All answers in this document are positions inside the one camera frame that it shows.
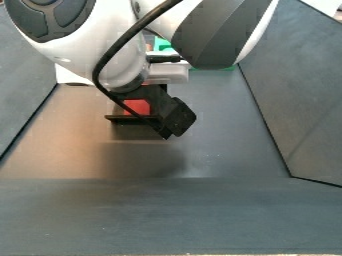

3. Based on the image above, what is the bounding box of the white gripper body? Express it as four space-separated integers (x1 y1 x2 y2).
145 51 190 85

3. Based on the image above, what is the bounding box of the red oval cylinder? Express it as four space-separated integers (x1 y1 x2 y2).
125 99 151 116

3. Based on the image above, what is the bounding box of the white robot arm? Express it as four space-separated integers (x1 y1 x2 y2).
4 0 280 92

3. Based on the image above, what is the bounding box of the green shape sorter board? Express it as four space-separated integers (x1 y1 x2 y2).
154 36 236 71

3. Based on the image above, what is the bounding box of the black cradle fixture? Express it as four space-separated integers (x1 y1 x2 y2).
105 84 167 124

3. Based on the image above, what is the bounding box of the black cable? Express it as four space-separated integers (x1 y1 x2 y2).
91 0 185 132

